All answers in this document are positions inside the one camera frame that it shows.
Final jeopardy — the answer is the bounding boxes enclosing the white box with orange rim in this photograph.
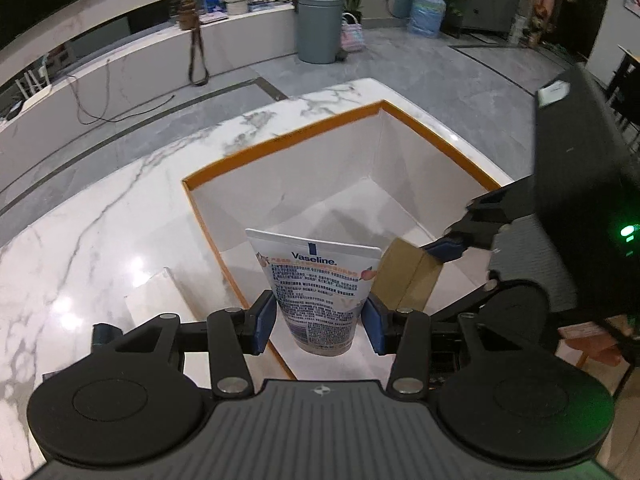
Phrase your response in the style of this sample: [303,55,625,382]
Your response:
[180,100,516,381]

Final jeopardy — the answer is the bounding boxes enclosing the white lotion tube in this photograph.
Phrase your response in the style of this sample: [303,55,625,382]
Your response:
[245,228,383,357]

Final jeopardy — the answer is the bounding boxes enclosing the long white marble console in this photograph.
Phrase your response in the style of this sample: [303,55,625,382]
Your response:
[0,1,301,133]

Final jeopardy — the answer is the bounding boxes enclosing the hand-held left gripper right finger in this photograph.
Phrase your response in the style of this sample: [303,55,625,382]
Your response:
[361,295,501,397]

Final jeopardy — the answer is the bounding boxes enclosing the dark wooden chair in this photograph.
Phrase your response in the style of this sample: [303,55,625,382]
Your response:
[604,44,640,152]

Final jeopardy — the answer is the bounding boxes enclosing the brown camera bag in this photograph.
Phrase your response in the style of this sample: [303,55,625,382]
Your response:
[176,0,202,31]

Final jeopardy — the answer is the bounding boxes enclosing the dried flower bouquet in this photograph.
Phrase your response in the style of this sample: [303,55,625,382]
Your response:
[529,0,563,47]

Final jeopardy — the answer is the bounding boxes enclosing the dark bag strap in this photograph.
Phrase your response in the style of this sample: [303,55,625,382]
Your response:
[188,27,211,86]

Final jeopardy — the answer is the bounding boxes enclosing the wooden stool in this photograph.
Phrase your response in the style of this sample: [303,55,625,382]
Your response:
[556,321,632,403]

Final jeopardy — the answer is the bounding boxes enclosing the black cable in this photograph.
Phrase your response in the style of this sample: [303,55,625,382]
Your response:
[66,57,177,126]

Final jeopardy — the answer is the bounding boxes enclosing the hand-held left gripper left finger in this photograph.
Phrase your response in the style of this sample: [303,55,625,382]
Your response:
[91,290,278,399]

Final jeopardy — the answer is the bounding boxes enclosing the white router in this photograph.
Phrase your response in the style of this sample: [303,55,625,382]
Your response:
[16,66,52,97]

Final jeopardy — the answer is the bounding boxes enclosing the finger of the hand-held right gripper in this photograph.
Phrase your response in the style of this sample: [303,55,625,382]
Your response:
[420,175,537,265]
[429,279,501,323]

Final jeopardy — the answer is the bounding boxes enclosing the blue water jug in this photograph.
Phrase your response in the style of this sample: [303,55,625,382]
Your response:
[407,0,448,39]

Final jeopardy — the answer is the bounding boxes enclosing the pink handbag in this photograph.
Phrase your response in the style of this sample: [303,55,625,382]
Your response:
[340,12,365,54]

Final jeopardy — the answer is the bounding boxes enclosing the brown cardboard box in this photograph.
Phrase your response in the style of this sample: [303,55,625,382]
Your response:
[372,237,444,317]

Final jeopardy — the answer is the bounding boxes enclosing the grey trash can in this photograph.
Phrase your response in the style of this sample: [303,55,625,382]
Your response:
[295,0,346,65]

